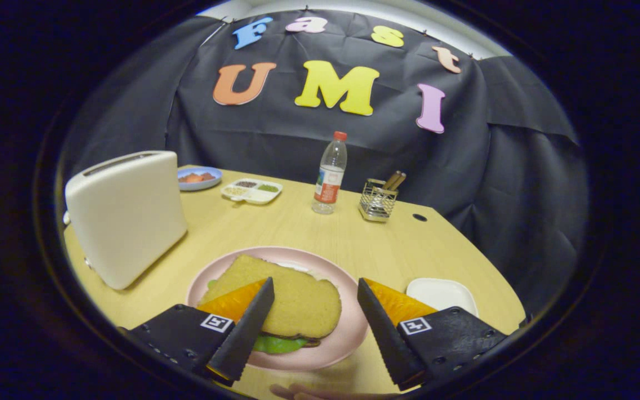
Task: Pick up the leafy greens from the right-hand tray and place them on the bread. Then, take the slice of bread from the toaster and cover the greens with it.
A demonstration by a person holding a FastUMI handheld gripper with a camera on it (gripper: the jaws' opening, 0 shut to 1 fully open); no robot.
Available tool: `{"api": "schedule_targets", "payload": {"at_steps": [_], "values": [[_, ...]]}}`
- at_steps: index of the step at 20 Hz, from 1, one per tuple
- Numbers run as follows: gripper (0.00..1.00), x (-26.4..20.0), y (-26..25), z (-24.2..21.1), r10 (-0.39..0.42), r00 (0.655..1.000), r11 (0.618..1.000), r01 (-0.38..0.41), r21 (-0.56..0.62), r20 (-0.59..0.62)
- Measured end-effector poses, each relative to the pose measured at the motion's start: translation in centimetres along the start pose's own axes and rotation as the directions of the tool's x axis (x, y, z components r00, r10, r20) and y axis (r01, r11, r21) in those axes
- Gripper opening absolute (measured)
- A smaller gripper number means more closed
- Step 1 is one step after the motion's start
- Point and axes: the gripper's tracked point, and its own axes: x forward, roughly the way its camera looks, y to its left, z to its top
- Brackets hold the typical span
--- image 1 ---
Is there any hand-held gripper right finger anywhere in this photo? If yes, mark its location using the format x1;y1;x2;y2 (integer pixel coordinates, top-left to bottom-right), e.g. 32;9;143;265
357;278;508;391

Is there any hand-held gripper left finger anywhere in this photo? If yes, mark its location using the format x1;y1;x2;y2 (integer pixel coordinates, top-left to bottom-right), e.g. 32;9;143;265
128;277;275;388

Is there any green lettuce leaf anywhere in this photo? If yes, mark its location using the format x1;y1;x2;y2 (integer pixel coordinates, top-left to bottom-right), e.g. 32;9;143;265
207;278;309;354

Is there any plain toasted bread slice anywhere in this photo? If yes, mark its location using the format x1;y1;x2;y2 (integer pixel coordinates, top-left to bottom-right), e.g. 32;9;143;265
201;254;343;339

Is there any pink plate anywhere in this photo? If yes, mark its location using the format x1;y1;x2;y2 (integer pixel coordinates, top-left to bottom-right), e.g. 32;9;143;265
186;247;369;373

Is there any small white square dish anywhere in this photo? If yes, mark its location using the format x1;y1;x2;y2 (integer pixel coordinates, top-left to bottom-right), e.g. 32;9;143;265
406;278;479;317

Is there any white divided seed tray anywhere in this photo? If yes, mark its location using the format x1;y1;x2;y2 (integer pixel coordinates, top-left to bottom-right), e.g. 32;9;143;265
221;178;283;206

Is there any blue plate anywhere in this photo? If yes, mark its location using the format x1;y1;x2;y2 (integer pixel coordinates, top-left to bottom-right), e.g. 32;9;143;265
177;166;223;192

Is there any clear red-capped water bottle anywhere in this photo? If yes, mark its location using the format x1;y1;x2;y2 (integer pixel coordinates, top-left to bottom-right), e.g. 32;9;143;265
312;131;348;215

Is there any white toaster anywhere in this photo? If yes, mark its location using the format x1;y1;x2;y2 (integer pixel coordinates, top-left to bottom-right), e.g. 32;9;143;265
64;151;188;291

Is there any black backdrop cloth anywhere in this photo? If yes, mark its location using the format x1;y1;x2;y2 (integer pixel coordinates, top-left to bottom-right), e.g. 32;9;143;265
62;8;590;317

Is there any metal wire utensil holder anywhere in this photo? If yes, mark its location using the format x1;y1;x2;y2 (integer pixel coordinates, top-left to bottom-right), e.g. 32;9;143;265
358;178;398;223

